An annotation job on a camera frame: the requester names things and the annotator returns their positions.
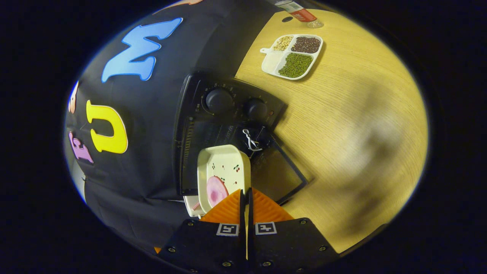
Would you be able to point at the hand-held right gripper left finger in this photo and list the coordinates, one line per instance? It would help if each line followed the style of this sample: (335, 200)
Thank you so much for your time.
(205, 247)

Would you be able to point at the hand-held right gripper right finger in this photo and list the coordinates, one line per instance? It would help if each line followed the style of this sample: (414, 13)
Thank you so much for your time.
(289, 247)

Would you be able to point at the pink ham slice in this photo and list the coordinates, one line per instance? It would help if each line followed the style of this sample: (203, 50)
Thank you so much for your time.
(216, 192)

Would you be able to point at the cream cherry-print plate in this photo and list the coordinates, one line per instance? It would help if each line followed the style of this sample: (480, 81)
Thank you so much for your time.
(226, 161)

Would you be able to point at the black electric oven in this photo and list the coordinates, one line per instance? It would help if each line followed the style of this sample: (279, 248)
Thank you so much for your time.
(218, 101)

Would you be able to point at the white toaster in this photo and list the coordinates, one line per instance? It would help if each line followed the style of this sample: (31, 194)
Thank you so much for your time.
(191, 207)

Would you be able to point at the black backdrop cloth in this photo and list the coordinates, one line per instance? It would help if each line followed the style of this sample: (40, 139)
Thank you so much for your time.
(152, 99)

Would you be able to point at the green mung beans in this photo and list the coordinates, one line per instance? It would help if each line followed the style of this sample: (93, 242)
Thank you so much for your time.
(296, 65)

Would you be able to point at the white divided dish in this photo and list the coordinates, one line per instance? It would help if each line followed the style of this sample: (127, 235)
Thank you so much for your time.
(271, 62)

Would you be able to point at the dark red beans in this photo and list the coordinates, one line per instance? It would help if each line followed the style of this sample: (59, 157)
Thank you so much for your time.
(306, 44)

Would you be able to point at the yellow soybeans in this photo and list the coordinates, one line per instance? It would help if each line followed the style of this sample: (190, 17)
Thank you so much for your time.
(282, 43)

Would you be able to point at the clear plastic water bottle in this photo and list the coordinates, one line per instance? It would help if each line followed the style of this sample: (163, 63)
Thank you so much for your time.
(300, 14)

